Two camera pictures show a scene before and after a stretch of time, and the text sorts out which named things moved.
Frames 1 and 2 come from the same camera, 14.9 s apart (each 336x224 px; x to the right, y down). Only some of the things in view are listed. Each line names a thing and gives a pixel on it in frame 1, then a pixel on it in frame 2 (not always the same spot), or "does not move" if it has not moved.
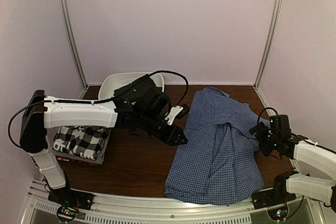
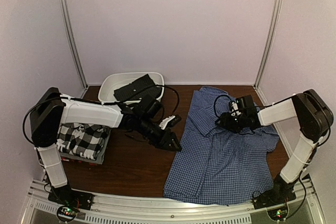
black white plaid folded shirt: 86,141 does not move
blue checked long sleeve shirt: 216,161 does not move
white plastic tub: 111,82 does not move
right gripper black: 259,135 -> 225,123
